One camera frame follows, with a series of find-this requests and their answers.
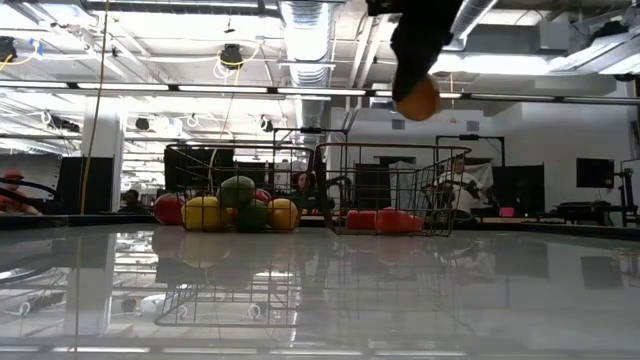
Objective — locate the large green fruit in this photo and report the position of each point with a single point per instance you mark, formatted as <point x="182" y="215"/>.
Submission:
<point x="236" y="191"/>

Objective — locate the orange bell pepper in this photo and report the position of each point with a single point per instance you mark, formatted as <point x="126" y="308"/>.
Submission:
<point x="420" y="105"/>

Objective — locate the overhead light bar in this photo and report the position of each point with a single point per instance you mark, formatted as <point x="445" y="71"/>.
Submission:
<point x="225" y="89"/>

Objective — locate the green lime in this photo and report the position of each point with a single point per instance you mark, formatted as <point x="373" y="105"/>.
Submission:
<point x="252" y="216"/>

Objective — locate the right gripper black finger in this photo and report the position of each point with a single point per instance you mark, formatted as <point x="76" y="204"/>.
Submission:
<point x="415" y="50"/>

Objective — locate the red round fruit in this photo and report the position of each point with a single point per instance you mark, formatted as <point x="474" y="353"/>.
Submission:
<point x="262" y="196"/>

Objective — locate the pink cup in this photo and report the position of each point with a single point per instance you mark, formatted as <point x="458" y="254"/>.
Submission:
<point x="506" y="211"/>

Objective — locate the black ceiling device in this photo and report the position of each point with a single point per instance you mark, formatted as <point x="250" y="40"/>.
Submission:
<point x="231" y="55"/>

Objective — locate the black desk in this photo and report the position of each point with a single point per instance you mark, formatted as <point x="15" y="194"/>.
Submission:
<point x="585" y="207"/>

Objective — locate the silver ventilation duct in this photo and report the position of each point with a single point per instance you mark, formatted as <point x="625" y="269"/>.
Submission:
<point x="306" y="45"/>

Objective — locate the bright red apple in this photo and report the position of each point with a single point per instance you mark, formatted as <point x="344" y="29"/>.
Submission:
<point x="167" y="209"/>

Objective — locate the black overhead camera frame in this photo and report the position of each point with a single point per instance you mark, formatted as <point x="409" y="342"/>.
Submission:
<point x="310" y="130"/>
<point x="470" y="136"/>

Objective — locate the yellow lemon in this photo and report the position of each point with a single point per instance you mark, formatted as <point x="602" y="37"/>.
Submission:
<point x="283" y="214"/>
<point x="202" y="214"/>

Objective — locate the black partition panel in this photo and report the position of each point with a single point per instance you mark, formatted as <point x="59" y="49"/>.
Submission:
<point x="85" y="185"/>

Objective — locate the person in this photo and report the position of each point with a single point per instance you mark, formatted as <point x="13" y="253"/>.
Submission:
<point x="460" y="187"/>
<point x="131" y="200"/>
<point x="12" y="197"/>
<point x="304" y="187"/>

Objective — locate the black wall monitor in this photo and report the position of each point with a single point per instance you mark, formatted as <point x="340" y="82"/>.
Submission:
<point x="595" y="172"/>

